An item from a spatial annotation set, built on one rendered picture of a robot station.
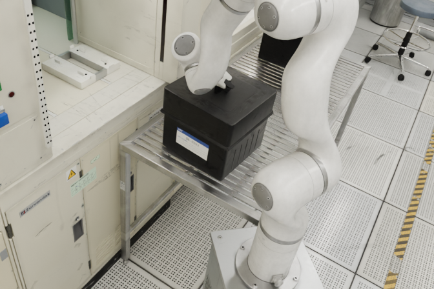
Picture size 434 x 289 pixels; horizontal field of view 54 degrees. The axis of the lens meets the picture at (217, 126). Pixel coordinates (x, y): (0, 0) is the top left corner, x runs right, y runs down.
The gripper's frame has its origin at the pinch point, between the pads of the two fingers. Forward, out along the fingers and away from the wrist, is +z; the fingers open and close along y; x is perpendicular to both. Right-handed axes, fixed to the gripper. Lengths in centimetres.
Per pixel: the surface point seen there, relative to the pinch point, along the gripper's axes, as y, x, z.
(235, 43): 35, -30, 62
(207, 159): -7.1, 24.2, 5.9
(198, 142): -2.6, 20.8, 2.4
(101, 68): 51, 16, 5
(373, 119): -26, -59, 206
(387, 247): -74, 19, 127
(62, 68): 59, 23, -4
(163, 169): 4.7, 35.2, 4.8
